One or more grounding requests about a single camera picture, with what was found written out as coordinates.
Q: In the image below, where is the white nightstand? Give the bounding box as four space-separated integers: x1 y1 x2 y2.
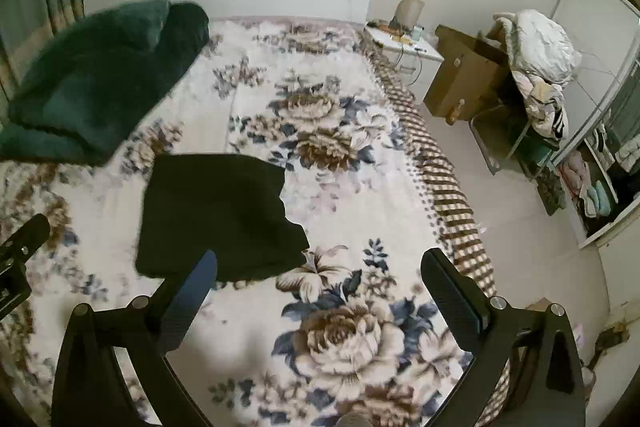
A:
365 22 446 88

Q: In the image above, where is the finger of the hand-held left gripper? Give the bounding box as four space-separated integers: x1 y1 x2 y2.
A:
0 213 52 269

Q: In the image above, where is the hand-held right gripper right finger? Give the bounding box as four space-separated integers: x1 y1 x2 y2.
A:
420 248 587 427

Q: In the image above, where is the floral blanket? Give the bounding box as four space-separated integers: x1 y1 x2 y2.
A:
0 18 501 427

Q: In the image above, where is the brown bottle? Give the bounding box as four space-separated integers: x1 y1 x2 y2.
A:
446 99 467 126

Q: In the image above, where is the pile of clothes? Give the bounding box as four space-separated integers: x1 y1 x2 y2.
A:
492 9 584 140

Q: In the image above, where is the striped bed sheet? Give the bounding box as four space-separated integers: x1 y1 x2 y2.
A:
357 29 516 427

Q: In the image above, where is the white wardrobe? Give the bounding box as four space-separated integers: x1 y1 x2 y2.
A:
547 0 640 250

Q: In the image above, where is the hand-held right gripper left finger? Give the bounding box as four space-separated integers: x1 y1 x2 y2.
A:
50 249 219 427

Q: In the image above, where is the beige table lamp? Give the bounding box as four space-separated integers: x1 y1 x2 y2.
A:
394 0 426 31

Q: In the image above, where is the metal frame chair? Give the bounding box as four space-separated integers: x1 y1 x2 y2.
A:
469 102 562 180

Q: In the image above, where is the black garment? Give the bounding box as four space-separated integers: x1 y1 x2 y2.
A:
135 153 312 284

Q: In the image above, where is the cardboard box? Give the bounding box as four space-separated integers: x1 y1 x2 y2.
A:
424 24 512 121

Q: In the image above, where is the dark green plush blanket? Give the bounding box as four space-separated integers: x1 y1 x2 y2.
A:
0 0 211 168

